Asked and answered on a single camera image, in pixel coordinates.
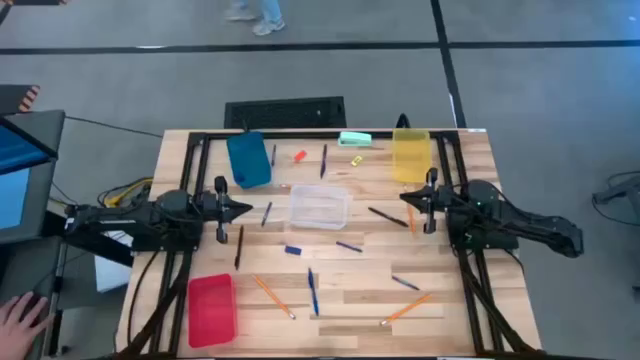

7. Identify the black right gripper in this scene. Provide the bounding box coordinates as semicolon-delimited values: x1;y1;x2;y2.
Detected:
399;167;451;235

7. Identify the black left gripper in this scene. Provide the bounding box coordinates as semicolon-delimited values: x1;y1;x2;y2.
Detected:
196;175;254;245

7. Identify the black pen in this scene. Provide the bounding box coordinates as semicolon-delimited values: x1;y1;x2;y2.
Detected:
367;206;410;229

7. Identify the long black marker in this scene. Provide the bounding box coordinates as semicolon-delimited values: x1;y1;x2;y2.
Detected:
234;224;245;272

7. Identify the teal plastic bin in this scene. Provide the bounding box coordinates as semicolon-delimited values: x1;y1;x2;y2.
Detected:
226;131;274;190

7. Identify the clear plastic bin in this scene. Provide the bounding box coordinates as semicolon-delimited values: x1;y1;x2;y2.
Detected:
288;183;354;231

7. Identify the red plastic bin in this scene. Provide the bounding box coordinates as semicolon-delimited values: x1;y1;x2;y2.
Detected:
187;273;238;349

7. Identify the bright blue pen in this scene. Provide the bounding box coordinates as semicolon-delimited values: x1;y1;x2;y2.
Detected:
307;267;320;317

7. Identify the yellow plastic bin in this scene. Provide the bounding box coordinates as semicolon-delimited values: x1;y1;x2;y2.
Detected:
391;128;433;184

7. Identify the mint green stapler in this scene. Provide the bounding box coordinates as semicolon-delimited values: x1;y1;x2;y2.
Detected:
337;131;374;148

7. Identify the black perforated floor mat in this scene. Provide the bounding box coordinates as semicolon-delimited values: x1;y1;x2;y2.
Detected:
223;95;348;130

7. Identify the white box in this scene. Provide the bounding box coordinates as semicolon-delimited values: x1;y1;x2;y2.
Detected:
93;230;135;294

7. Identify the person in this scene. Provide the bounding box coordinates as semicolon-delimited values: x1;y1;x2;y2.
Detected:
223;0;287;37

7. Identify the black chair base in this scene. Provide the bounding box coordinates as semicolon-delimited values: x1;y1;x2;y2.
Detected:
591;171;640;227

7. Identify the grey desk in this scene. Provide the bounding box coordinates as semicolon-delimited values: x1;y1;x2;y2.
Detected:
0;234;66;360

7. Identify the computer monitor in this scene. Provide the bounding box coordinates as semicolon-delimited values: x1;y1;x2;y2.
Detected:
0;109;67;245

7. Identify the black orange striped plate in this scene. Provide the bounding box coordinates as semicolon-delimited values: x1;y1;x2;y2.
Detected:
0;84;41;115

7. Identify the person's hand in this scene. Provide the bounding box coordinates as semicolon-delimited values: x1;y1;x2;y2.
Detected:
0;291;54;360

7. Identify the black aluminium rig frame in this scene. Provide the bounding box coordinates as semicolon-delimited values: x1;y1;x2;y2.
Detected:
114;130;546;360

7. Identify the yellow cable bundle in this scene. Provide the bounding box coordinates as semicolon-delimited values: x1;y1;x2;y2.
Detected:
97;176;155;209

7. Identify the thin black floor cable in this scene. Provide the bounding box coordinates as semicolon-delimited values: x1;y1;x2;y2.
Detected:
64;115;165;139

